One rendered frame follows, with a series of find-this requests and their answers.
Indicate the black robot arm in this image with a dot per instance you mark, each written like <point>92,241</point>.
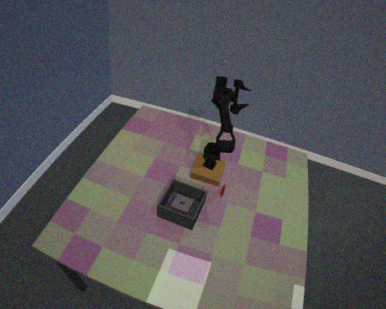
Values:
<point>221,98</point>

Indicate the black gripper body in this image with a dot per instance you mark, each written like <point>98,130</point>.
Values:
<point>234,108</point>

